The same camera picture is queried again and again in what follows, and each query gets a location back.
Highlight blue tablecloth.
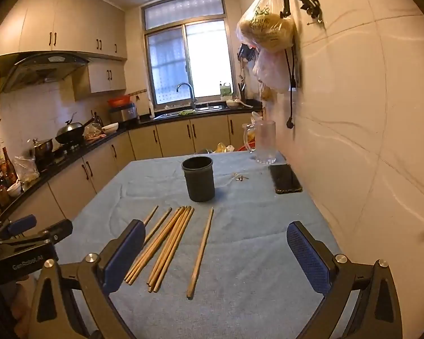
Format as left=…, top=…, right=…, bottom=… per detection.
left=60, top=150, right=361, bottom=339

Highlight group of sauce bottles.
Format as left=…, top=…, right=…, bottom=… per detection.
left=0, top=146, right=19, bottom=207

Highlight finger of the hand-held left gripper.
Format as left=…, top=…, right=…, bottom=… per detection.
left=20, top=219, right=73, bottom=247
left=7, top=215, right=38, bottom=236

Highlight red plastic basin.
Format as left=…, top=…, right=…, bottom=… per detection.
left=107, top=95, right=131, bottom=108

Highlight black smartphone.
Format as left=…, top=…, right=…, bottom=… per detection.
left=268, top=163, right=303, bottom=195

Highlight clear glass pitcher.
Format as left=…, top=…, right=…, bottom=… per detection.
left=242, top=119, right=277, bottom=165

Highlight steel pot with lid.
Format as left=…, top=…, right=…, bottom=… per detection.
left=27, top=138, right=54, bottom=163

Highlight gas stove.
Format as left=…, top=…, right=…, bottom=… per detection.
left=38, top=140, right=87, bottom=165

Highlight kitchen window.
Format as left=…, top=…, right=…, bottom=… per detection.
left=140, top=0, right=234, bottom=112

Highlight person's left forearm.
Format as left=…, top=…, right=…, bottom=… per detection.
left=7, top=279, right=36, bottom=329

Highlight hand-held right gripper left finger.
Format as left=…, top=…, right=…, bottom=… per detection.
left=26, top=220, right=146, bottom=339

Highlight pink hanging plastic bag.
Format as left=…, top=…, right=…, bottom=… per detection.
left=252, top=47, right=295, bottom=93

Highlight black countertop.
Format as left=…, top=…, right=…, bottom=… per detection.
left=0, top=102, right=264, bottom=227

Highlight glass range hood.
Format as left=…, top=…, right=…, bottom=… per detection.
left=0, top=52, right=93, bottom=93

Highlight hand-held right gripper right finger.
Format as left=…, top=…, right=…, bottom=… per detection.
left=287, top=221, right=403, bottom=339

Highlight clear plastic bag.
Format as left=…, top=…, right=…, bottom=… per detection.
left=13, top=155, right=40, bottom=185

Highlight silver rice cooker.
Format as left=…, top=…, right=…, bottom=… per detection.
left=108, top=102, right=139, bottom=123

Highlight dark grey utensil cup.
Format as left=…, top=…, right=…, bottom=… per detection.
left=181, top=156, right=216, bottom=203

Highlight blue hanging item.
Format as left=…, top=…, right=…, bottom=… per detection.
left=237, top=43, right=257, bottom=61

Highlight wooden chopstick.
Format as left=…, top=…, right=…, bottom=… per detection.
left=131, top=207, right=182, bottom=286
left=153, top=206, right=195, bottom=293
left=186, top=207, right=215, bottom=299
left=149, top=205, right=191, bottom=293
left=128, top=208, right=172, bottom=284
left=125, top=205, right=159, bottom=282
left=147, top=206, right=186, bottom=286

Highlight black power cable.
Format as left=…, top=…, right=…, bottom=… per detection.
left=284, top=49, right=299, bottom=130

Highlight metal sink faucet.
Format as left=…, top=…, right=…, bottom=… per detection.
left=176, top=82, right=198, bottom=110

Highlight black wok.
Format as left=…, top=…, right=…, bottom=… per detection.
left=55, top=112, right=94, bottom=144

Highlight cream wall cabinets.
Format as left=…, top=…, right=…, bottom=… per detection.
left=0, top=0, right=128, bottom=128

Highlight yellowish hanging plastic bag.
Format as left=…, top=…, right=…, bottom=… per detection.
left=236, top=0, right=296, bottom=52

